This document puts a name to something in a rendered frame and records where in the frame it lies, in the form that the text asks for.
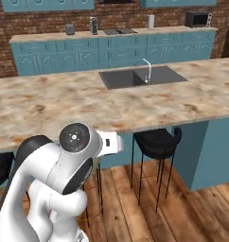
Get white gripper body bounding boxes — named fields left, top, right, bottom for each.
left=115, top=134, right=125, bottom=153

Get black bar stool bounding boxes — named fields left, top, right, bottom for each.
left=131, top=127, right=183, bottom=214
left=0, top=151, right=15, bottom=216
left=80, top=161, right=105, bottom=229

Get blue dining counter base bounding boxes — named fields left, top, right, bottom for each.
left=98, top=115, right=229, bottom=192

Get dark grey sink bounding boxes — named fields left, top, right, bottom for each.
left=97, top=65, right=188, bottom=91

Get white tap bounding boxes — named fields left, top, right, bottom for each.
left=142, top=58, right=152, bottom=85

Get blue lower cupboard run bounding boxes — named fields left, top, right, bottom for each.
left=9, top=26, right=219, bottom=78

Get black hob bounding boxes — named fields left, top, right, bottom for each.
left=103, top=27, right=139, bottom=36

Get grey toaster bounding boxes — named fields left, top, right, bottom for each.
left=64, top=21, right=77, bottom=36

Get white paper towel roll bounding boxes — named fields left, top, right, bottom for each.
left=147, top=13, right=156, bottom=31

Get dark extractor hood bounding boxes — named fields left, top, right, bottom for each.
left=98, top=0, right=135, bottom=5

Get black microwave oven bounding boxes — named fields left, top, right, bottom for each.
left=185, top=10, right=213, bottom=28

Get blue wall cupboards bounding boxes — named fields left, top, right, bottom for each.
left=0, top=0, right=96, bottom=14
left=139, top=0, right=219, bottom=9

